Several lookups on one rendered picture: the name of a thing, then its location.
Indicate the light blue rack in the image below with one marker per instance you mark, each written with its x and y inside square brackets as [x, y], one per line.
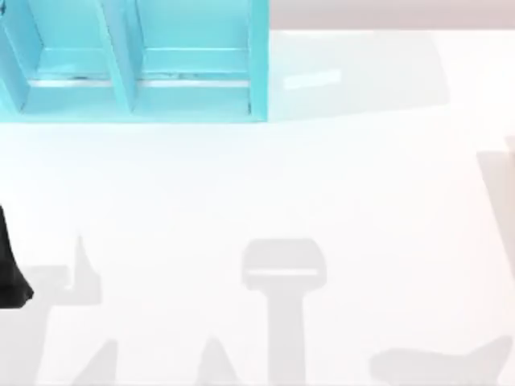
[189, 96]

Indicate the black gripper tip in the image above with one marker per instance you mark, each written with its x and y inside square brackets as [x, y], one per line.
[10, 277]

